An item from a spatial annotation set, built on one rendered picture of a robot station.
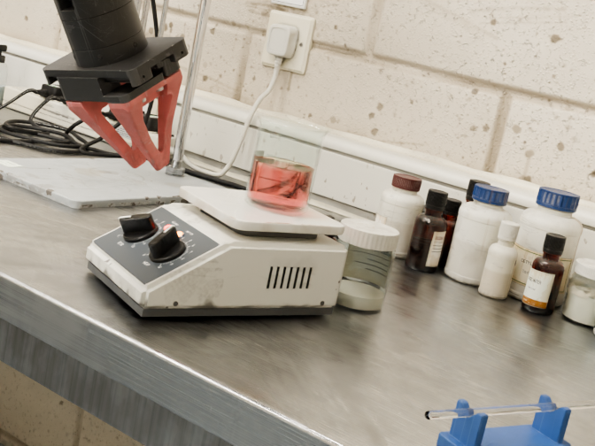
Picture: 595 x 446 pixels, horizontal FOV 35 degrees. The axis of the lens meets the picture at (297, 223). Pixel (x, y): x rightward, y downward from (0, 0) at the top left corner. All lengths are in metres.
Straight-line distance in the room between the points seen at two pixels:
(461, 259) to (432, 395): 0.39
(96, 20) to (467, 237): 0.56
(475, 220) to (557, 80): 0.25
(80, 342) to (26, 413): 1.21
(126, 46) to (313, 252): 0.25
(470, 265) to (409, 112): 0.31
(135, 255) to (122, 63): 0.18
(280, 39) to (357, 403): 0.85
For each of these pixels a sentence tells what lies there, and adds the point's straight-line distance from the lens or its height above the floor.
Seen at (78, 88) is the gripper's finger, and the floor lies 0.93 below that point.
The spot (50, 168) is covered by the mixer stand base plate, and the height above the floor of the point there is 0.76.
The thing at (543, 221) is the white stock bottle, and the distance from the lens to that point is 1.10.
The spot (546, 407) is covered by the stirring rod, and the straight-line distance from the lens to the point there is 0.70.
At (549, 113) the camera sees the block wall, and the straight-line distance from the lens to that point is 1.27.
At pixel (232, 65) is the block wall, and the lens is 1.54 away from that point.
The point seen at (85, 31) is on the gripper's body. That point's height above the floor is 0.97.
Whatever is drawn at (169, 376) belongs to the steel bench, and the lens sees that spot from 0.72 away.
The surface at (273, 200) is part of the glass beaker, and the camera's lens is 0.85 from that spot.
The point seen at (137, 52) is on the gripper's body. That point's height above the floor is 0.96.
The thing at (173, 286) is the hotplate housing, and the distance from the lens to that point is 0.78.
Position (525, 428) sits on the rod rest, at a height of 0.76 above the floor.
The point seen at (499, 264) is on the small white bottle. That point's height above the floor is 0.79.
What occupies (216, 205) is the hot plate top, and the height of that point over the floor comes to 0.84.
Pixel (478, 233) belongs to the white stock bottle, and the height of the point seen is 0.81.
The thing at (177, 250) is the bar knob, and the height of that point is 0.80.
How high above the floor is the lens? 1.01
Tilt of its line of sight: 12 degrees down
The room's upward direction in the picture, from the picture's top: 12 degrees clockwise
